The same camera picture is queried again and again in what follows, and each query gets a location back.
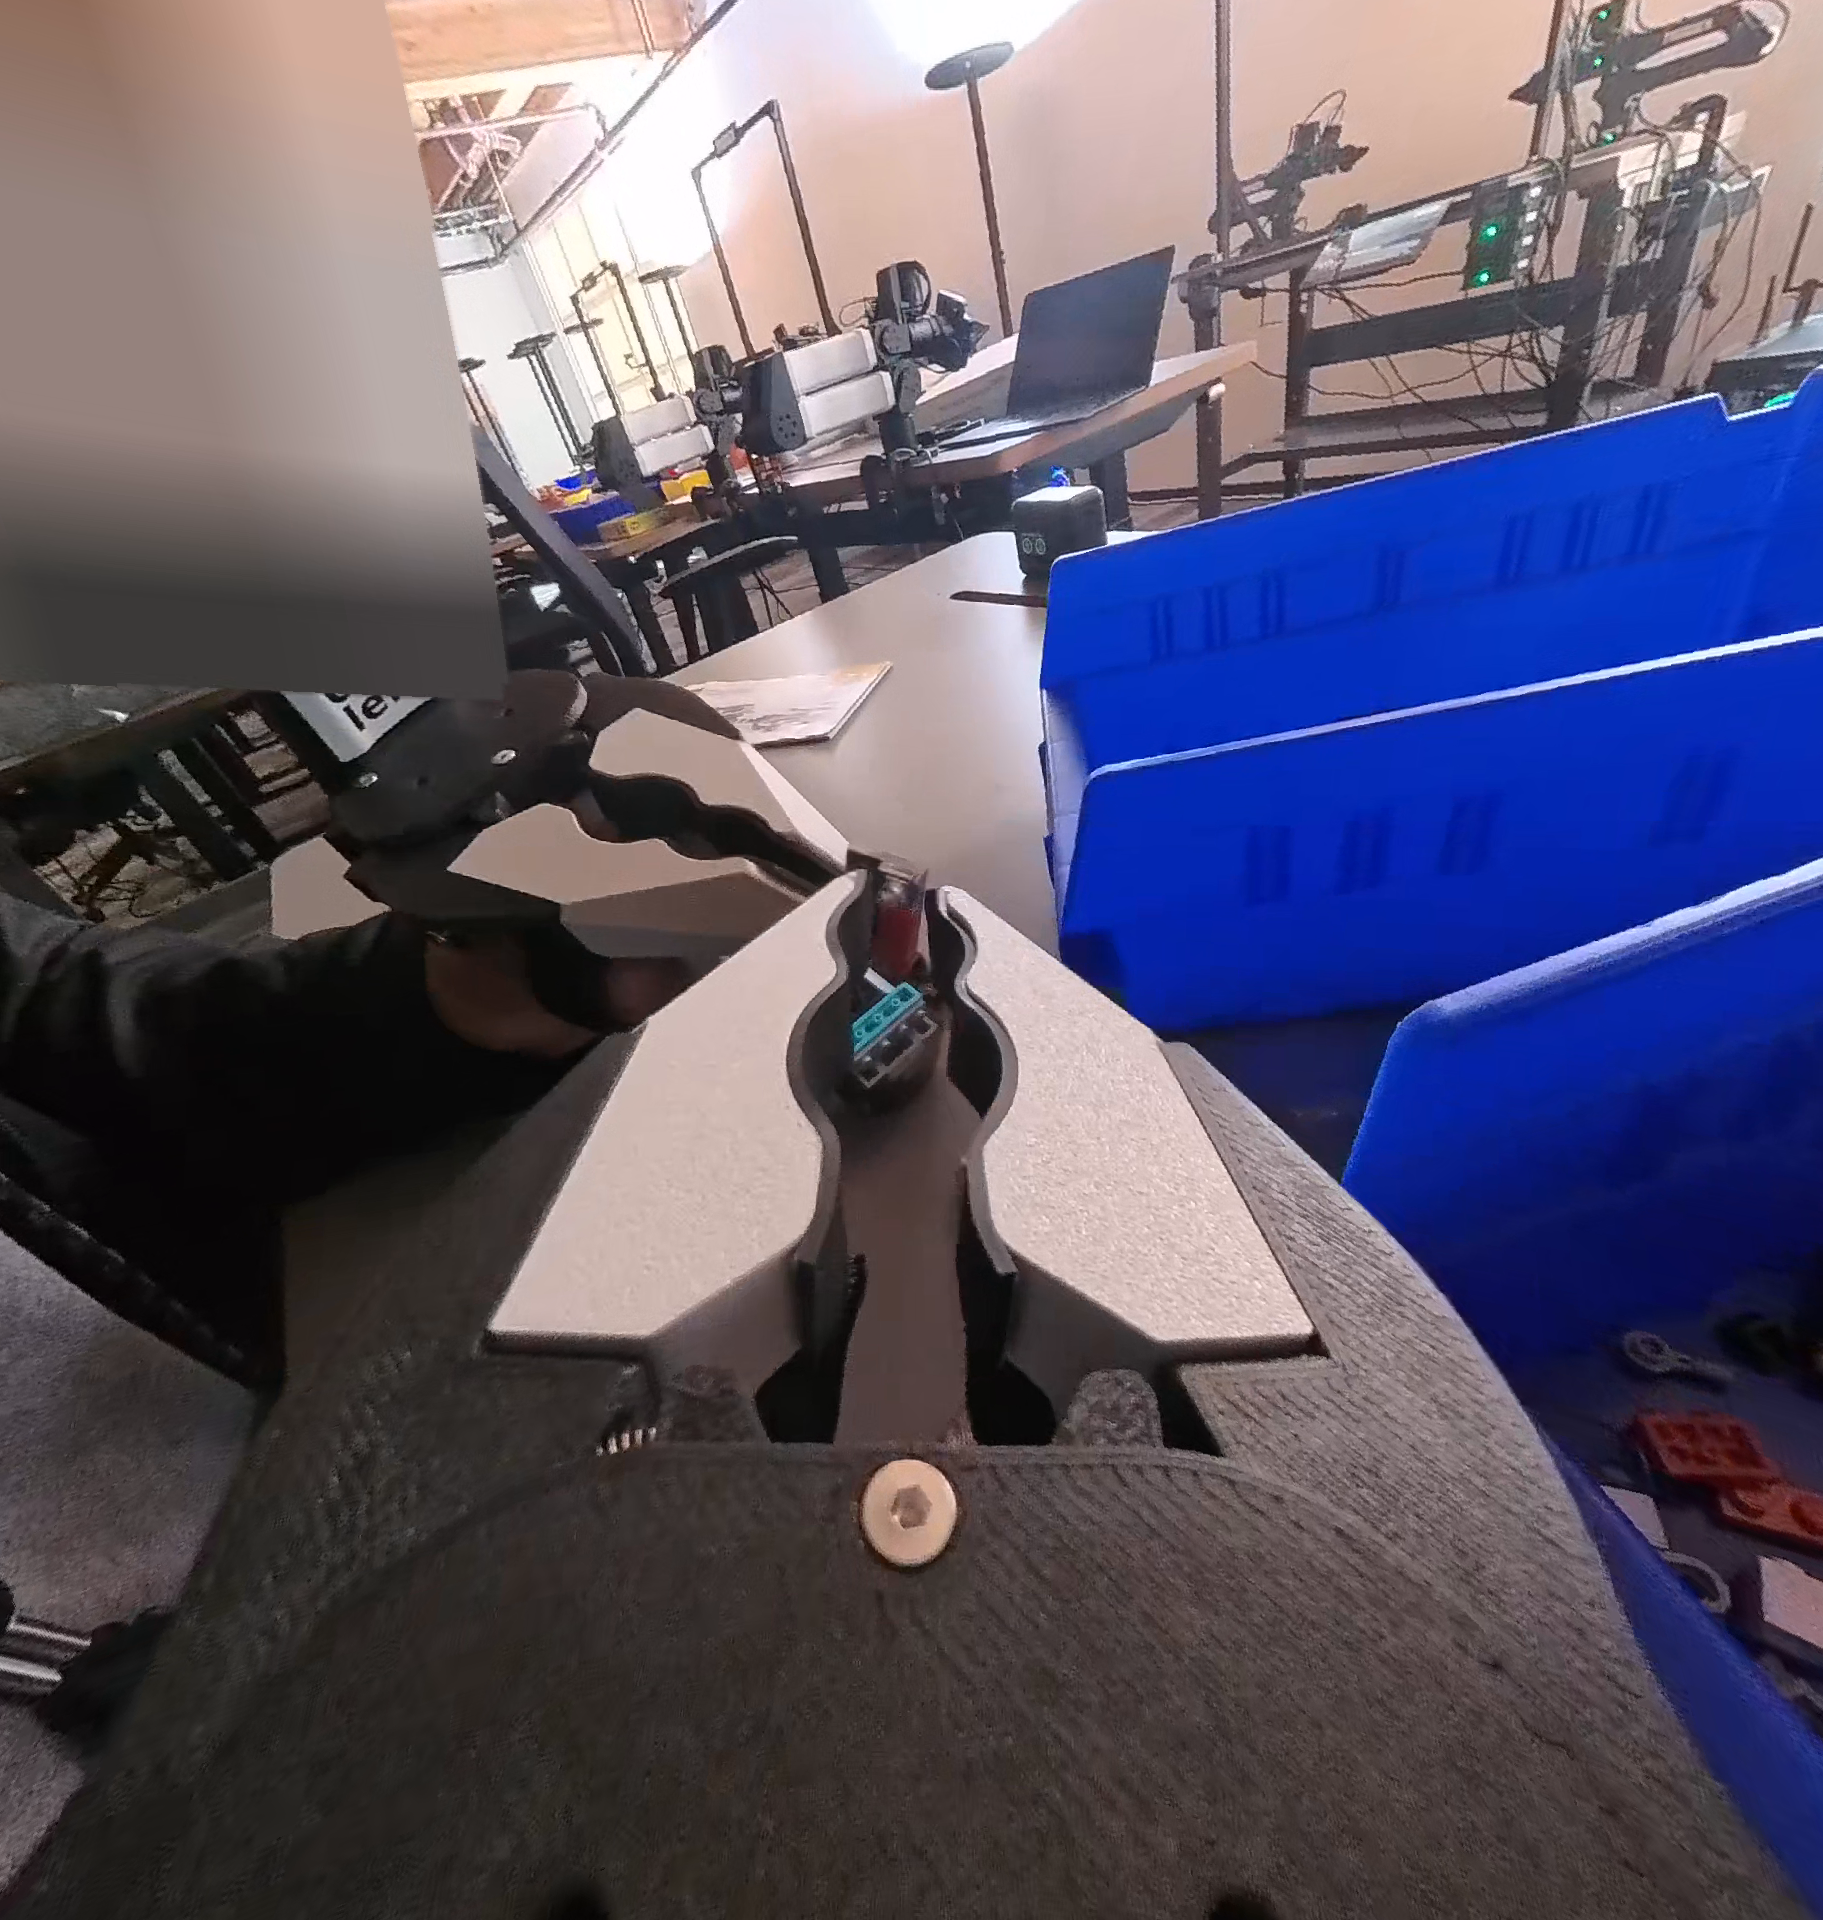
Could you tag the black badge reel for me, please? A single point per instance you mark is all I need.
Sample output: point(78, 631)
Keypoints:
point(35, 1656)

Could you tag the black router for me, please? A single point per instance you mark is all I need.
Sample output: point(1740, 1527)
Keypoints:
point(1789, 360)

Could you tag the small black robot arm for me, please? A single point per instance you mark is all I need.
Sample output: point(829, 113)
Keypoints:
point(1645, 46)
point(1300, 156)

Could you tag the teal and black brick block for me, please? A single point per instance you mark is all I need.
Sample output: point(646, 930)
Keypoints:
point(881, 1035)

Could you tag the person's left forearm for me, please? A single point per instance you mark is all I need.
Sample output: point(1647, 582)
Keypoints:
point(176, 1050)

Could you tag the black office chair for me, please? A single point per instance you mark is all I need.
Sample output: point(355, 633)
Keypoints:
point(550, 555)

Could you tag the white robot base unit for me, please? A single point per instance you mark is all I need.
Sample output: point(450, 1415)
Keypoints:
point(829, 381)
point(656, 436)

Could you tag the blue plastic bin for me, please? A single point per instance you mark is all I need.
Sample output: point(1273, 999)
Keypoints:
point(1376, 855)
point(1600, 1080)
point(1376, 570)

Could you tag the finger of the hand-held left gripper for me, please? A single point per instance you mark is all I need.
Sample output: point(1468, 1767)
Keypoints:
point(701, 750)
point(656, 901)

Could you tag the person's grey sweatshirt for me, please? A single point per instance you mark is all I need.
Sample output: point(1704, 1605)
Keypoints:
point(71, 1426)

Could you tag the grey metal table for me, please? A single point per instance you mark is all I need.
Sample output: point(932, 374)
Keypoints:
point(101, 735)

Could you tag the robot station table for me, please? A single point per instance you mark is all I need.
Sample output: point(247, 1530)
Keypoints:
point(1450, 345)

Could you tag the grey desk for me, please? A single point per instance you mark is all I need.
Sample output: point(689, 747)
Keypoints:
point(926, 720)

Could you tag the black floor lamp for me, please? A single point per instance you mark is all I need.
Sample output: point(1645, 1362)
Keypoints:
point(971, 63)

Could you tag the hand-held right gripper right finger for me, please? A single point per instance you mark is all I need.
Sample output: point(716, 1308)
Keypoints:
point(1150, 1201)

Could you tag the pile of loose toy bricks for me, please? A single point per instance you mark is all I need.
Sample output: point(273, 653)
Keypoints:
point(1736, 1485)

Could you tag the small black device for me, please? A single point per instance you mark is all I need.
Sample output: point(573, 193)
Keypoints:
point(1059, 527)

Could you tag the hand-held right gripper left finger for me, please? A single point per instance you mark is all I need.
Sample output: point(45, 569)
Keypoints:
point(656, 1201)

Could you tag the black laptop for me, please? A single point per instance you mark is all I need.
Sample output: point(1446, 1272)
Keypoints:
point(1091, 336)

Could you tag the person's left hand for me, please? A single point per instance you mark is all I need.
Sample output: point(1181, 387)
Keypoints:
point(506, 997)

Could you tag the large black robot arm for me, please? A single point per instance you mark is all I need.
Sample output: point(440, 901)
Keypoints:
point(920, 316)

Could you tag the black metal frame rig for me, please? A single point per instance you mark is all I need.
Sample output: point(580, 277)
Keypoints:
point(1226, 121)

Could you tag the instruction booklet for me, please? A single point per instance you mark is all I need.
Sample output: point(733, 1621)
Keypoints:
point(791, 700)

